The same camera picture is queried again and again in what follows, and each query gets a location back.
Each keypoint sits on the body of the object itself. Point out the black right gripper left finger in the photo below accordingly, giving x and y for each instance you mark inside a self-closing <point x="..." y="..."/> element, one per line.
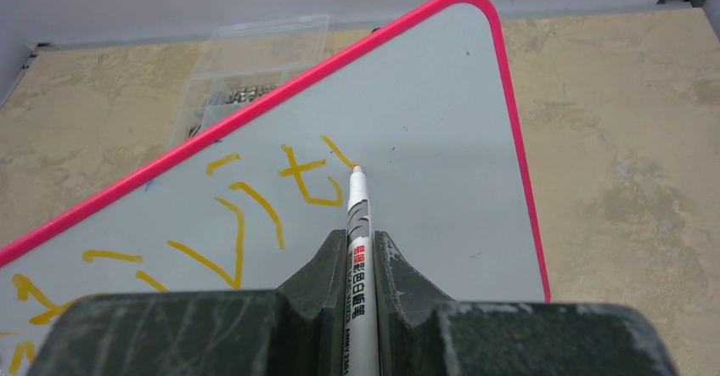
<point x="294" y="329"/>

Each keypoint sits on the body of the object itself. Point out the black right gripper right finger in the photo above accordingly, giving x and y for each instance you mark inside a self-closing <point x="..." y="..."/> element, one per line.
<point x="423" y="331"/>

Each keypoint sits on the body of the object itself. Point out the white whiteboard marker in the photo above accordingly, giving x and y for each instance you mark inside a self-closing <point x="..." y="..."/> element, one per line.
<point x="361" y="352"/>

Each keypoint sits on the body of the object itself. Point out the red framed whiteboard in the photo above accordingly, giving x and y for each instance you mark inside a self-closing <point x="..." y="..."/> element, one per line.
<point x="425" y="105"/>

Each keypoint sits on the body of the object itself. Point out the clear plastic marker holder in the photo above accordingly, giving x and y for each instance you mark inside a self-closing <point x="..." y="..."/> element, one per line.
<point x="240" y="64"/>

